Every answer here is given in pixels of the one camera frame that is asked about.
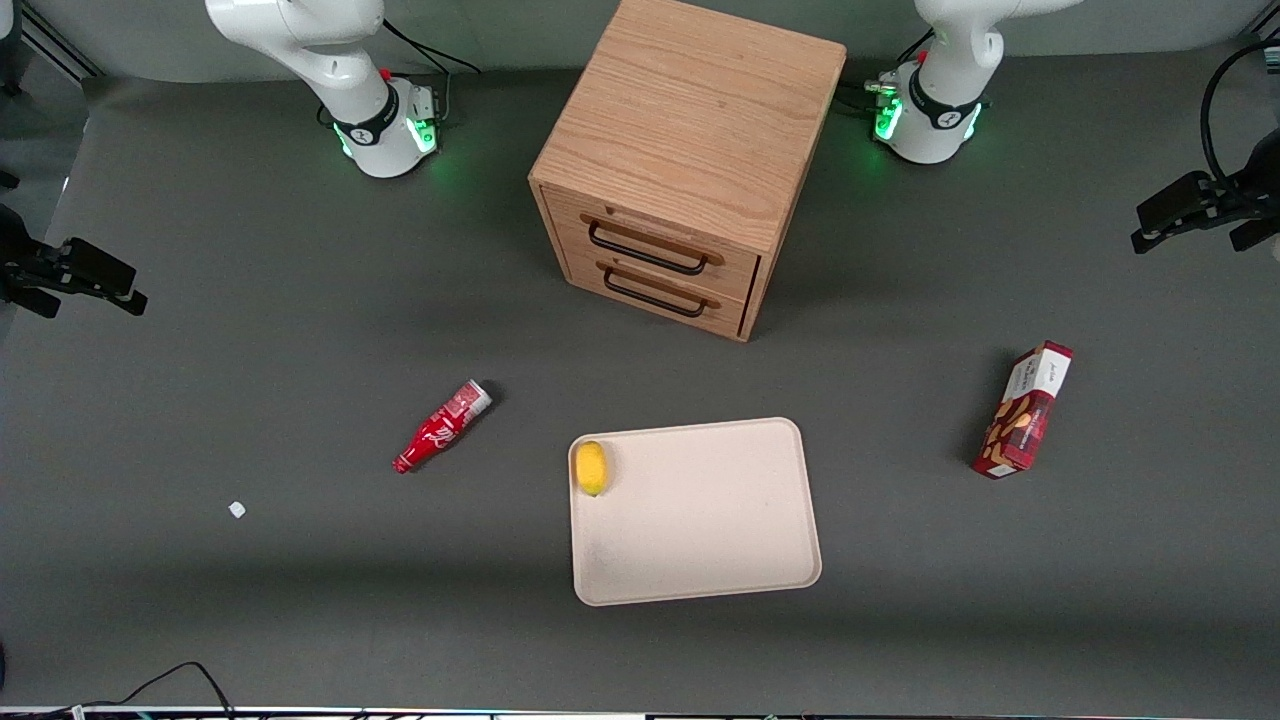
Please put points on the yellow lemon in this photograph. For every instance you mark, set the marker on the yellow lemon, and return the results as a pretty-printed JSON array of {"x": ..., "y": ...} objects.
[{"x": 591, "y": 467}]

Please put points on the beige plastic tray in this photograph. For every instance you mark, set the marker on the beige plastic tray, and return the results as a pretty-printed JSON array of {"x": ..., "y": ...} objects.
[{"x": 700, "y": 520}]

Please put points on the oak wooden drawer cabinet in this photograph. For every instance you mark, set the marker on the oak wooden drawer cabinet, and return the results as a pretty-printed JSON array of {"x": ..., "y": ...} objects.
[{"x": 700, "y": 110}]

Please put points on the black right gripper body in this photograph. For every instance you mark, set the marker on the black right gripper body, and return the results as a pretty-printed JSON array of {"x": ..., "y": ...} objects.
[{"x": 22, "y": 268}]

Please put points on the red cola bottle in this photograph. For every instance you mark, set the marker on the red cola bottle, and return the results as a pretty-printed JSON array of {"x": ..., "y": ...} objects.
[{"x": 440, "y": 430}]

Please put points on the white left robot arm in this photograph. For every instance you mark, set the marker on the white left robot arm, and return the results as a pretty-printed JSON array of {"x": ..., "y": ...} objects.
[{"x": 950, "y": 80}]

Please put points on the red cookie box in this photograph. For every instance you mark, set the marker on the red cookie box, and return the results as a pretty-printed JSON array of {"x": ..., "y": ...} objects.
[{"x": 1025, "y": 415}]

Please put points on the dark aluminium frame rail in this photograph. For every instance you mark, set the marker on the dark aluminium frame rail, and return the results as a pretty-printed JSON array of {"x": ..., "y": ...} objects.
[{"x": 55, "y": 40}]

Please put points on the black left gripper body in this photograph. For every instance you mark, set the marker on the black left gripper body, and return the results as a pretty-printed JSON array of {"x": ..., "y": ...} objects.
[{"x": 1243, "y": 196}]

